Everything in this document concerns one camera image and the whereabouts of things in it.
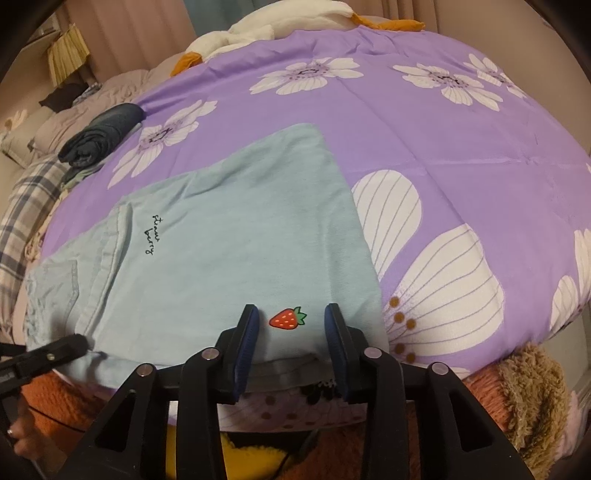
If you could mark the orange and yellow fleece garment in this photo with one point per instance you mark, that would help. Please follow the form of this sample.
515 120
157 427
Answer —
46 401

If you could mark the purple floral blanket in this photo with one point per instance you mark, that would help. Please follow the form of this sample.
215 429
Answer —
415 138

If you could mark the blue curtain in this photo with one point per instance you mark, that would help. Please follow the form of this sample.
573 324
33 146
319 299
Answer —
207 9

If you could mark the person's left hand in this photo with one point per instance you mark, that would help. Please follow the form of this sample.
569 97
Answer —
21 438

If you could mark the cream plush toy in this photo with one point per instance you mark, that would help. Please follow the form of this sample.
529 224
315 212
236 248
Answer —
14 119

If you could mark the pink curtain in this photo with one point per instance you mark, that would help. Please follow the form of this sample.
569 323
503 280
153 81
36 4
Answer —
129 37
411 9

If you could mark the blue patterned cloth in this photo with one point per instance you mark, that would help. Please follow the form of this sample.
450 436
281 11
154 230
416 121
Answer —
90 92

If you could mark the white goose plush toy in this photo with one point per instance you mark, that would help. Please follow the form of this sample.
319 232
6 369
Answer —
240 39

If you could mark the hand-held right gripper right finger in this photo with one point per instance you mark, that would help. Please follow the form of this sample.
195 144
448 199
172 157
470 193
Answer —
334 341

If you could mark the grey pillow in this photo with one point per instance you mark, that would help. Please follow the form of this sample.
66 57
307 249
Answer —
18 143

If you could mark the light blue strawberry print pants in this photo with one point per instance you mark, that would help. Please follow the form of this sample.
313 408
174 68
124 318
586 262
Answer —
258 230

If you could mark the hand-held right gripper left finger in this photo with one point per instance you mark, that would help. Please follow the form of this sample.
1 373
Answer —
244 341

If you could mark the beige duvet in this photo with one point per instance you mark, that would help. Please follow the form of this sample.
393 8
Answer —
115 87

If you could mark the black cloth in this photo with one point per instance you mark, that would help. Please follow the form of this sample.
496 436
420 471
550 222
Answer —
62 97

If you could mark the beige bed headboard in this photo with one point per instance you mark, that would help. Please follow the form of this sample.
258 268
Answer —
23 83

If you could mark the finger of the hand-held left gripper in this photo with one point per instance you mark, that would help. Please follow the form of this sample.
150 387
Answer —
55 351

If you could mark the plaid pillow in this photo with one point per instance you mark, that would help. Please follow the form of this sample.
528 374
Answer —
27 207

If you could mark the brown fuzzy fabric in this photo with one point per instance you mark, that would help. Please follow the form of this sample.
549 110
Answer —
531 397

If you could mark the dark folded jeans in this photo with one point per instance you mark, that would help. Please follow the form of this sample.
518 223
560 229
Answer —
101 134

